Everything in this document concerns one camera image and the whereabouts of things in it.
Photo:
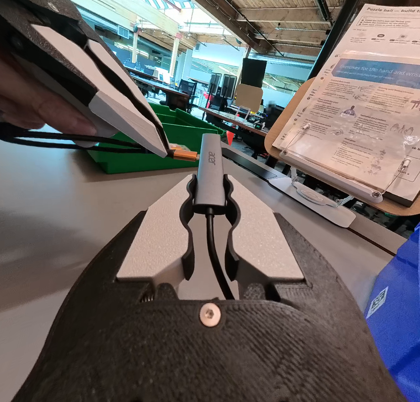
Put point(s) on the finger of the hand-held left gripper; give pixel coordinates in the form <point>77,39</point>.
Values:
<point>82,64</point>
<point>114,62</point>

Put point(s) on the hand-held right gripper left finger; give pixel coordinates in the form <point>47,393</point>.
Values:
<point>154,244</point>

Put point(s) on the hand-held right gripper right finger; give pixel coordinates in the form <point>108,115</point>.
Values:
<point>265,244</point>

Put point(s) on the green storage bin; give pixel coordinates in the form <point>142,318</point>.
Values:
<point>137,162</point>

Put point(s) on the light grey USB hub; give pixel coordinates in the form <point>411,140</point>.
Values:
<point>210,178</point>

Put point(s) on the blue storage bin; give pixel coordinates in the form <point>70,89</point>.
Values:
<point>400,326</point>

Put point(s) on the grey desk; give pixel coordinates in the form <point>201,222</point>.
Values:
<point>65,195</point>

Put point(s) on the person's left hand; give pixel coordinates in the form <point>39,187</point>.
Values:
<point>32,103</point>

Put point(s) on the black office chair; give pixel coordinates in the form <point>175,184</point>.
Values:
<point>187,93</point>

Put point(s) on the upright black monitor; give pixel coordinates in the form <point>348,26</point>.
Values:
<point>215,85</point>
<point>229,86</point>

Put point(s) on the orange traffic cone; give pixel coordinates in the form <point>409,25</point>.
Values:
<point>230,138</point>

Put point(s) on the wooden background table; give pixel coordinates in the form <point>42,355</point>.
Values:
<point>229,118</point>

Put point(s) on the small wooden document stand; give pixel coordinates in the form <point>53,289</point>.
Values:
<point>249,96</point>

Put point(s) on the laminated sheet with blue banner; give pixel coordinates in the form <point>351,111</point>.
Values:
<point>361,129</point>

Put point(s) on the black steel post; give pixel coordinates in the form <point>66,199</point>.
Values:
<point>341,24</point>

